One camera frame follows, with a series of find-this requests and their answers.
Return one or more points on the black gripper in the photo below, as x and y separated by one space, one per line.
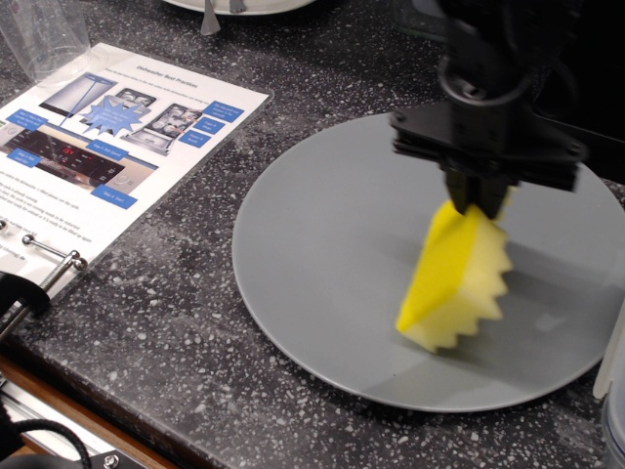
484 136

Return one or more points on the yellow ridged foam sponge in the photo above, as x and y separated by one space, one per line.
457 281

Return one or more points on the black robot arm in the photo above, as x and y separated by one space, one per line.
503 29

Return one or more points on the round grey plate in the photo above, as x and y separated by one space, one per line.
325 243

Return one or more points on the white plate at top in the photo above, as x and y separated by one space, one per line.
252 8

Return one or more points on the black appliance at right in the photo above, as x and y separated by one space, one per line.
583 93

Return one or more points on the clear glass container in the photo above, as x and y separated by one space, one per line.
419 18

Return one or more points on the laminated dishwasher instruction sheet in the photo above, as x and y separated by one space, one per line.
81 162

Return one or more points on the clear plastic cup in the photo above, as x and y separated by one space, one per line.
49 38

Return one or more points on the metal cutlery handle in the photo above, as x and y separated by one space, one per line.
210 23

